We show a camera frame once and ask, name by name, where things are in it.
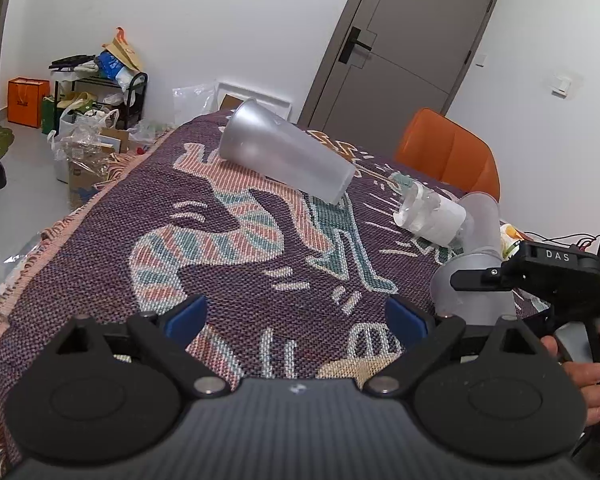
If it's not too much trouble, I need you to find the tall frosted plastic cup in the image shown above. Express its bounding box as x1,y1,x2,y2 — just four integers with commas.
430,252,517,326

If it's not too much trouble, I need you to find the short frosted plastic cup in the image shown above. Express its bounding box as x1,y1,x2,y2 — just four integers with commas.
450,192,502,258

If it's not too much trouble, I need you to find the frosted cup lying far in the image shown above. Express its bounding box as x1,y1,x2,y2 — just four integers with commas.
219,100,355,204

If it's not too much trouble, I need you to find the person's right hand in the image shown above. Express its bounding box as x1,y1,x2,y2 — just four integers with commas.
541,336,600,427

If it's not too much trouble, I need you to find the clear bottle white label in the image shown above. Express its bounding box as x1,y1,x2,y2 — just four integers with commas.
393,182,467,247

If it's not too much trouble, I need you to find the patterned woven table blanket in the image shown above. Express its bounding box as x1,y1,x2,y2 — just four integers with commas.
0,109,556,470

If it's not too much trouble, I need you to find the orange leather chair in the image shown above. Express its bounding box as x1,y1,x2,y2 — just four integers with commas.
394,108,501,202

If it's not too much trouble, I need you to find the cardboard box with plastic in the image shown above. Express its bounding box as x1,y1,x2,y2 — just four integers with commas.
47,100,129,208

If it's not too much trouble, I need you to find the clear plastic bag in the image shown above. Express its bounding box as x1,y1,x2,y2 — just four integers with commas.
172,81,218,126

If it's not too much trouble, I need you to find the white framed picture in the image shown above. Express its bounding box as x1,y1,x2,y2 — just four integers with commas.
216,81,291,120

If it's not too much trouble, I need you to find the grey door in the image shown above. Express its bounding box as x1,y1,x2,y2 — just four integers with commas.
298,0,498,157

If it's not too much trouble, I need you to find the clutter pile on shelf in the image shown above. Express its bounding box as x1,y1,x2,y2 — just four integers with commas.
48,27,148,92

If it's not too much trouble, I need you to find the black metal shelf rack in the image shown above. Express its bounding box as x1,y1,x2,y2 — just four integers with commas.
50,72,149,129

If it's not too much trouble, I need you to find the orange shopping bag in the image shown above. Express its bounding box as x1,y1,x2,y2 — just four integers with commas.
7,77,50,128

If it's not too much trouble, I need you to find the black cable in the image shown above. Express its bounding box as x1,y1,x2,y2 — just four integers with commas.
521,228,600,252

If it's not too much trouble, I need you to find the white wall switch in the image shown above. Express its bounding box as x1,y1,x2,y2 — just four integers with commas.
552,75,572,99

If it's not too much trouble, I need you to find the small white wall plate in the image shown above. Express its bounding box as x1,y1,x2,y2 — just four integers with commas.
475,53,486,67

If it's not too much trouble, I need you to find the black door handle lock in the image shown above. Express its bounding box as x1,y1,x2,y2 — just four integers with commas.
338,27,372,64

